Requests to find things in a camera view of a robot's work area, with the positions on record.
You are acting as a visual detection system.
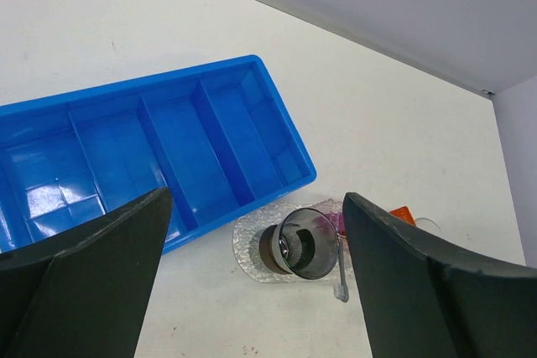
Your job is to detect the pink toothpaste tube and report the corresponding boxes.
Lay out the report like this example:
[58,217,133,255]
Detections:
[324,212,347,237]

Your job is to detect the blue plastic bin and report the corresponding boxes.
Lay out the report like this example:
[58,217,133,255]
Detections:
[1,55,316,252]

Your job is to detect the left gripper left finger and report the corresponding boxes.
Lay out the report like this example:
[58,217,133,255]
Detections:
[1,187,173,357]

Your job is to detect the clear textured oval tray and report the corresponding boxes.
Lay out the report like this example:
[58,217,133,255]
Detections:
[231,197,357,286]

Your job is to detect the clear cup brown base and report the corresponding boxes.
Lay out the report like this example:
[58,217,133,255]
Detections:
[414,217,442,235]

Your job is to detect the dark tinted cup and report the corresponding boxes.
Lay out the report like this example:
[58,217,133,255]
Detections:
[258,207,339,280]

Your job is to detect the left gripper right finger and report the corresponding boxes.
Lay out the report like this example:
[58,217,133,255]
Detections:
[343,193,536,357]

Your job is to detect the orange toothpaste tube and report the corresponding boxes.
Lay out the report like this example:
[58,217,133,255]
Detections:
[389,205,416,226]

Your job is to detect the grey green toothbrush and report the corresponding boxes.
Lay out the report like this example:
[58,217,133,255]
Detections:
[333,236,349,303]

